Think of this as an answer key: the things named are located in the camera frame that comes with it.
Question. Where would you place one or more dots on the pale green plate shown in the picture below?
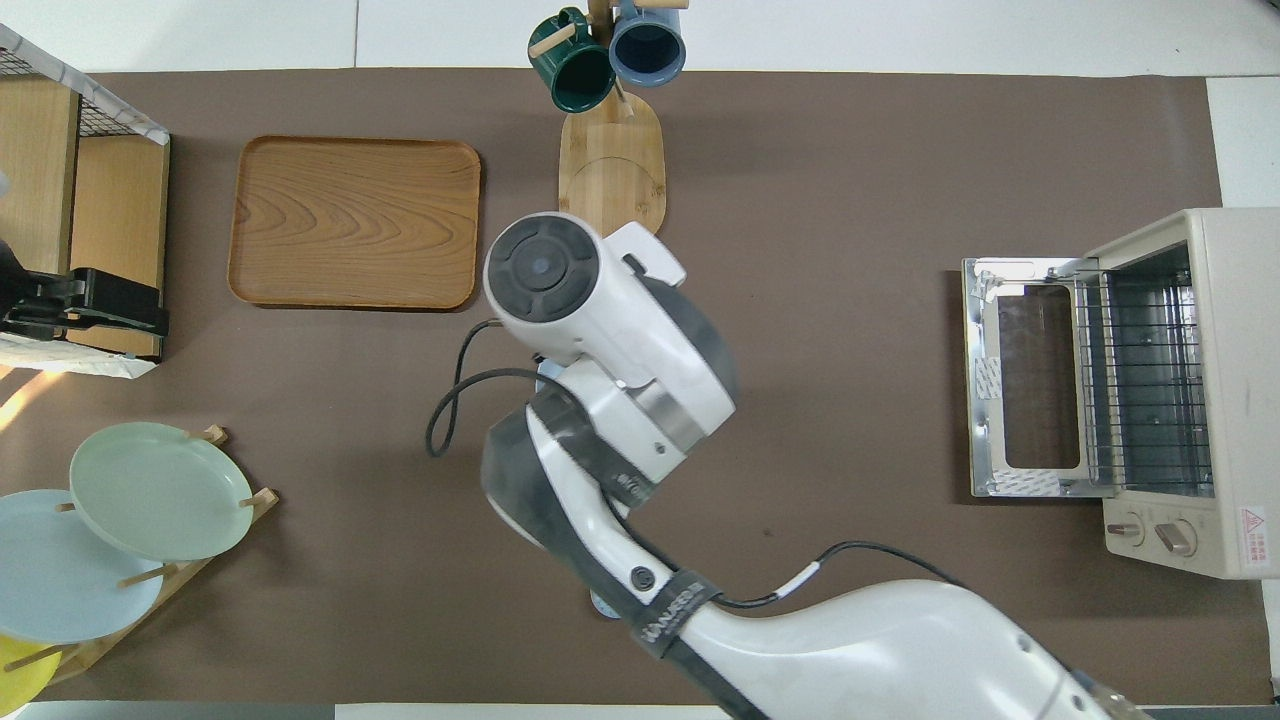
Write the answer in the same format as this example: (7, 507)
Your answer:
(160, 490)

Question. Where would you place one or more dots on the dark green mug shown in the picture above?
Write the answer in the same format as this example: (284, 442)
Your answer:
(575, 70)

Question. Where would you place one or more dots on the blue mug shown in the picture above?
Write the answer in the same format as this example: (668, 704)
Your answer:
(647, 45)

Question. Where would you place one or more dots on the wooden mug tree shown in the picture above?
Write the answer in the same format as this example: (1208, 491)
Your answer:
(612, 170)

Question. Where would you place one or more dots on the light blue plate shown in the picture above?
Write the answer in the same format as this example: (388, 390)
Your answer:
(60, 580)
(546, 378)

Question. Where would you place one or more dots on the glass oven door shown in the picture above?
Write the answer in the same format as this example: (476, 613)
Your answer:
(1035, 380)

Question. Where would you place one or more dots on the beige oven knob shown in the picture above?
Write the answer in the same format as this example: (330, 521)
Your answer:
(1175, 538)
(1125, 528)

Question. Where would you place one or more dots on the yellow plate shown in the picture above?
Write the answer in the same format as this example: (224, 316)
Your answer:
(20, 675)

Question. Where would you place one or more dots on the brown table mat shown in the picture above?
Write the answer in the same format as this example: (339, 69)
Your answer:
(850, 300)

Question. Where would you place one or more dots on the beige toaster oven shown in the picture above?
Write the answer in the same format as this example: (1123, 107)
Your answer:
(1240, 380)

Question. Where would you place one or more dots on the wooden tray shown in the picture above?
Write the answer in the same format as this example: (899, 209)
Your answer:
(350, 220)

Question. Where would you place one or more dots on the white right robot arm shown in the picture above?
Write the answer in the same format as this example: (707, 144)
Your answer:
(620, 320)

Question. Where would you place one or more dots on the white patterned cloth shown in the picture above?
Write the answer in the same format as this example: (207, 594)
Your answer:
(120, 112)
(70, 358)

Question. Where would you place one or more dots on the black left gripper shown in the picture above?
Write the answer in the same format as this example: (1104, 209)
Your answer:
(30, 295)

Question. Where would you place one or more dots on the wooden plate rack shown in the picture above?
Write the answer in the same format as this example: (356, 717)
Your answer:
(215, 550)

